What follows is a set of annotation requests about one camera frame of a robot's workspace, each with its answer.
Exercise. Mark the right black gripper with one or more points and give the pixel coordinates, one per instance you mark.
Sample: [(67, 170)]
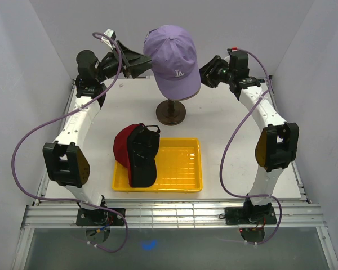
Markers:
[(208, 79)]

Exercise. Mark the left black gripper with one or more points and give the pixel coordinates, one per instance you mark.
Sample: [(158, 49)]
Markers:
[(132, 63)]

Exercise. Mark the purple LA cap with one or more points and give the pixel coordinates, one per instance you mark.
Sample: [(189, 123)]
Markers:
[(174, 61)]

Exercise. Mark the black cap red trim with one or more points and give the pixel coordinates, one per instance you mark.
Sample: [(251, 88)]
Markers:
[(143, 146)]

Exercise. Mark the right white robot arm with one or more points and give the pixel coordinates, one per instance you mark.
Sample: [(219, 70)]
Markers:
[(277, 144)]

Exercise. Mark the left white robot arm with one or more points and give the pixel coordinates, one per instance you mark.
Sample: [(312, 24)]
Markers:
[(65, 162)]

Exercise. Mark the dark wooden mannequin stand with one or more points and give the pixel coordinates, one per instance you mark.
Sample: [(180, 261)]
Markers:
[(170, 112)]

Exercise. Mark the yellow plastic tray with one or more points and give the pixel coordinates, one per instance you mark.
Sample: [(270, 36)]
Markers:
[(178, 168)]

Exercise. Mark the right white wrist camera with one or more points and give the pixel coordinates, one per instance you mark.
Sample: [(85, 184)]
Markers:
[(232, 55)]

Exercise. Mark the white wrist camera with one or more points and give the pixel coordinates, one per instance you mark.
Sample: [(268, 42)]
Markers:
[(232, 55), (111, 34)]

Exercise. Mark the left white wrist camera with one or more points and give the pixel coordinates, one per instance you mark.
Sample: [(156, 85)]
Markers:
[(111, 34)]

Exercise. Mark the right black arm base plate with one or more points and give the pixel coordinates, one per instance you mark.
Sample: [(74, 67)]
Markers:
[(255, 215)]

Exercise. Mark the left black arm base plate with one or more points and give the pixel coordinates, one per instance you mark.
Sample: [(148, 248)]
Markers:
[(98, 217)]

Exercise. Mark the aluminium frame rail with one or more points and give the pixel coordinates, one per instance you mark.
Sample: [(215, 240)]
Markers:
[(227, 158)]

